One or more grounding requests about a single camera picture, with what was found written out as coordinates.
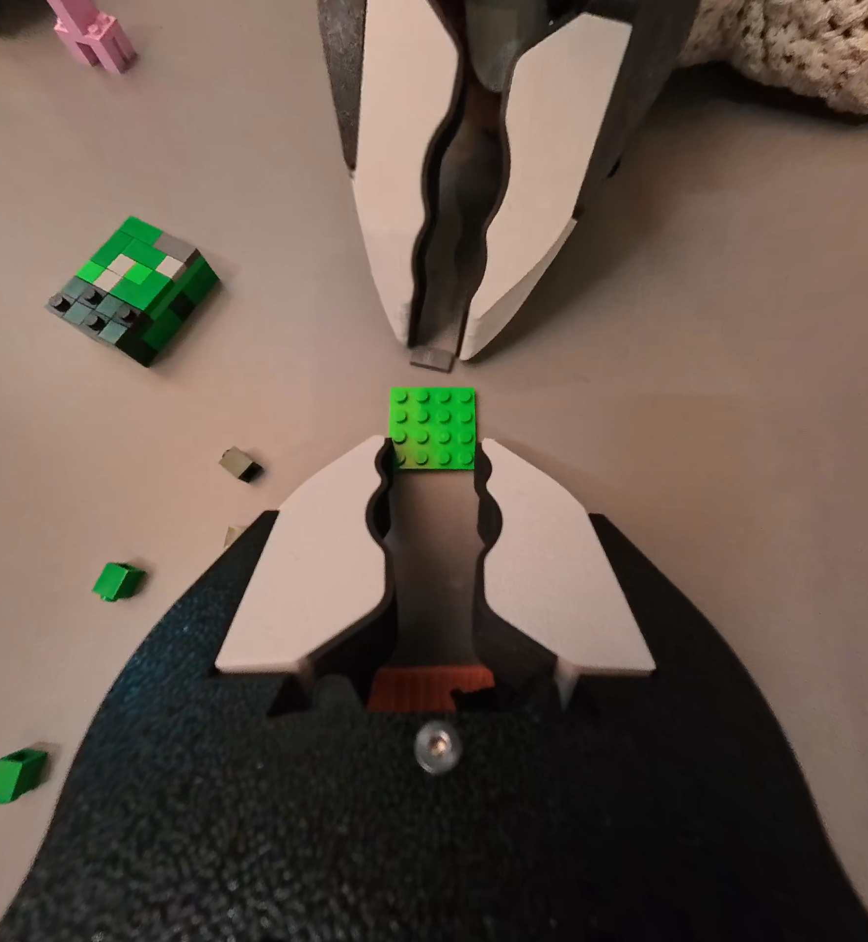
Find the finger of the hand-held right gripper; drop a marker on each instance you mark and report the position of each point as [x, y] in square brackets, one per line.
[389, 147]
[551, 147]

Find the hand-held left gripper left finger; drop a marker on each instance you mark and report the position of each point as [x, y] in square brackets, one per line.
[308, 559]

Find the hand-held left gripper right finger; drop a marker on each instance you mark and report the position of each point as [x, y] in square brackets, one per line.
[559, 567]

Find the green square lego plate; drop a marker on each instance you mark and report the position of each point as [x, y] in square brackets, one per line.
[434, 427]

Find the light grey lego brick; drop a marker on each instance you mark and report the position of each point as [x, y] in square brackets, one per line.
[431, 358]

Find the small pale lego piece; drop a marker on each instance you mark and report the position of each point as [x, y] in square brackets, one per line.
[233, 536]

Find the small grey black lego piece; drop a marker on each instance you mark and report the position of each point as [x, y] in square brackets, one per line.
[241, 465]

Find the green lego brick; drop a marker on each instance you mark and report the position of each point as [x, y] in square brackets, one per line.
[119, 581]
[16, 774]

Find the green lego block assembly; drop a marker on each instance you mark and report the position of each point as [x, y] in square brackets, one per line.
[136, 291]

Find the pink lego figure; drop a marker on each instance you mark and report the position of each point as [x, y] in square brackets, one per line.
[91, 37]

